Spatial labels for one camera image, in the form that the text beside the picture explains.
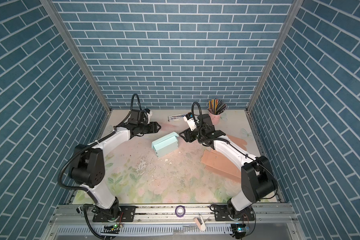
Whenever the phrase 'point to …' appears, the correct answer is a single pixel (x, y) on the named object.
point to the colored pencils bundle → (217, 106)
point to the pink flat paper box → (218, 164)
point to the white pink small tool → (200, 222)
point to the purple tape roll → (180, 211)
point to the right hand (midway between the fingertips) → (182, 130)
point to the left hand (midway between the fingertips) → (157, 126)
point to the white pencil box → (175, 117)
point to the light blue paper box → (165, 144)
